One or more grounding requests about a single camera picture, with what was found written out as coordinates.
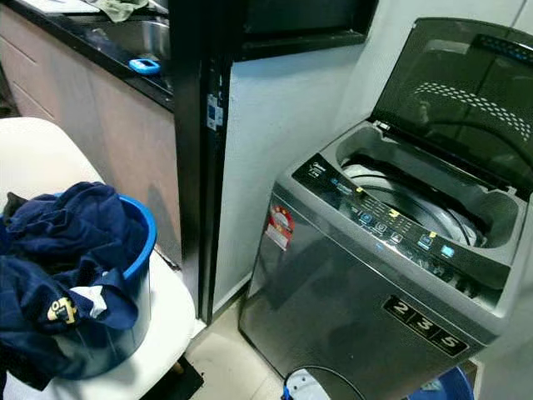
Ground red washer sticker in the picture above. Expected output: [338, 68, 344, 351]
[265, 206, 294, 251]

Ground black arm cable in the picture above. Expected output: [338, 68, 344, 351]
[287, 365, 367, 400]

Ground small blue oval dish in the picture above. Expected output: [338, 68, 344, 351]
[129, 58, 162, 76]

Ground dark washer lid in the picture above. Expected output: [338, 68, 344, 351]
[371, 17, 533, 197]

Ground black washer control panel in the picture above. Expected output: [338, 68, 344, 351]
[291, 154, 513, 288]

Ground steel sink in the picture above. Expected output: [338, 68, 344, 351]
[87, 18, 172, 63]

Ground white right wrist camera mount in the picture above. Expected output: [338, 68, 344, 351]
[287, 371, 334, 400]

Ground steel washer drum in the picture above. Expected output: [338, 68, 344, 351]
[341, 158, 488, 248]

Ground white flat board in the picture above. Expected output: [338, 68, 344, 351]
[21, 0, 101, 15]

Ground blue plastic bucket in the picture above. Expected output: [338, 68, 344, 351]
[0, 192, 157, 380]

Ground black door frame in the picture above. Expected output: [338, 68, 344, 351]
[169, 0, 380, 324]

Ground black floor mat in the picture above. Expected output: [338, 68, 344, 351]
[140, 354, 205, 400]

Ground green cloth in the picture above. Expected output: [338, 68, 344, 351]
[96, 0, 151, 23]

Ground blue plastic tub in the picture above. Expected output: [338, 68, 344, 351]
[406, 365, 476, 400]

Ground white plastic chair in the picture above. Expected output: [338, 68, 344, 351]
[0, 117, 197, 400]

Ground black 235 label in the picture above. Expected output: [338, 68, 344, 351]
[383, 296, 470, 358]

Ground metal strike plate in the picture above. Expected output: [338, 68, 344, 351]
[207, 93, 224, 132]

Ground black countertop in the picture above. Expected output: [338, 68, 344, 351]
[0, 0, 174, 109]

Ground navy blue clothes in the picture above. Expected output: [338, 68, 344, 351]
[0, 182, 147, 391]

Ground beige kitchen cabinet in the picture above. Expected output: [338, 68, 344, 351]
[0, 4, 184, 268]

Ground grey washing machine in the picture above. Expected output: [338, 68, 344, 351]
[237, 17, 533, 393]

